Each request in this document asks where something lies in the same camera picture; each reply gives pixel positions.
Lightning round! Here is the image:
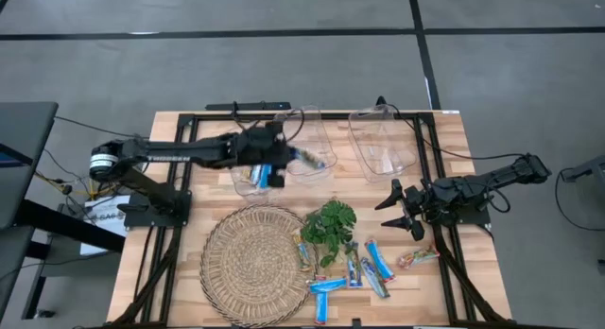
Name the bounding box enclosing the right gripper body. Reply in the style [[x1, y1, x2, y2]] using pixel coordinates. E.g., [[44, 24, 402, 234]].
[[390, 178, 434, 242]]

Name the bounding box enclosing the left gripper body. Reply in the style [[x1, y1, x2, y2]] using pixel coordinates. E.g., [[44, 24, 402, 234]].
[[230, 120, 290, 189]]

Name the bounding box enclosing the blue patterned granola bar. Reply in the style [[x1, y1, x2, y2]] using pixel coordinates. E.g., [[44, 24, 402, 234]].
[[288, 147, 328, 172]]

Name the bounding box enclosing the multicoloured granola bar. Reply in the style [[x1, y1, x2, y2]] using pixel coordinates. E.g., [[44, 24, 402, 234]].
[[396, 245, 441, 269]]

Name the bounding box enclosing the dark and blue granola bar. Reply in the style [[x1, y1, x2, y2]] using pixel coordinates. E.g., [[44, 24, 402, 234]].
[[346, 241, 364, 289]]

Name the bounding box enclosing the green leafy plant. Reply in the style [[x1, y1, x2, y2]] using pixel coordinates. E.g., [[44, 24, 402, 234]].
[[301, 199, 358, 269]]

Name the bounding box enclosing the round woven placemat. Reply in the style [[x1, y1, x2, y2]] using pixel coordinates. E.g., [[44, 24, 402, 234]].
[[199, 203, 318, 328]]

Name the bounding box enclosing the white printed box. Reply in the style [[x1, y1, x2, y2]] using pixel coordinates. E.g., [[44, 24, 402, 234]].
[[78, 194, 131, 257]]

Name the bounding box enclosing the black desk beam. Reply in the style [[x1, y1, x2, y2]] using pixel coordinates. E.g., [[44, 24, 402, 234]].
[[18, 199, 127, 253]]

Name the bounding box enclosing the grey desk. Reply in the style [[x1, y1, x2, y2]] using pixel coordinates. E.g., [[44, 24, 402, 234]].
[[0, 100, 60, 316]]

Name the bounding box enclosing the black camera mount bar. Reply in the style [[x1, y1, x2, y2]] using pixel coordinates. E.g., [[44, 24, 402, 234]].
[[205, 100, 293, 113]]

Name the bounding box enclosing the black aluminium frame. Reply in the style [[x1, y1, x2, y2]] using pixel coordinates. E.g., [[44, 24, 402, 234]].
[[111, 110, 511, 328]]

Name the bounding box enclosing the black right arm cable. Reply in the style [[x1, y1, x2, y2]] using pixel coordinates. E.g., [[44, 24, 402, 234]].
[[376, 95, 527, 163]]

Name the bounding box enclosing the black looped floor cable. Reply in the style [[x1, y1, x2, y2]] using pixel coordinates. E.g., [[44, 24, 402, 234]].
[[554, 166, 605, 234]]

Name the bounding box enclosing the thin black floor cable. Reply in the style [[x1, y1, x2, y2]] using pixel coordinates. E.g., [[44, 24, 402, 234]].
[[54, 114, 138, 140]]

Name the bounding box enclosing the yellow floor cable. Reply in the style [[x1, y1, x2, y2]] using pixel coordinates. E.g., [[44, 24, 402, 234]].
[[35, 170, 119, 200]]

